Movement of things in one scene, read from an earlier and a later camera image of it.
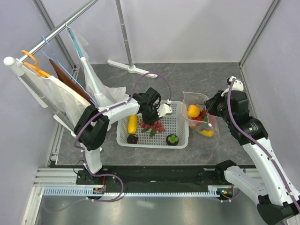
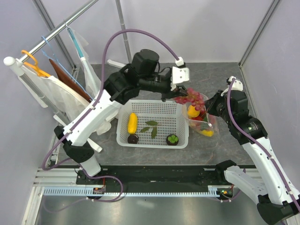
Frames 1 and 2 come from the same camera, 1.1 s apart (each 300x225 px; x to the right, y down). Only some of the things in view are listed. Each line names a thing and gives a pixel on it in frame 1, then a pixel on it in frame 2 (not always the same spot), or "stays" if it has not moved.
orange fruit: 193,111 stays
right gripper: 211,103 stays
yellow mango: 209,133 stays
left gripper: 156,117 → 179,91
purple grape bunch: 156,124 → 193,97
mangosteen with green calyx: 172,139 stays
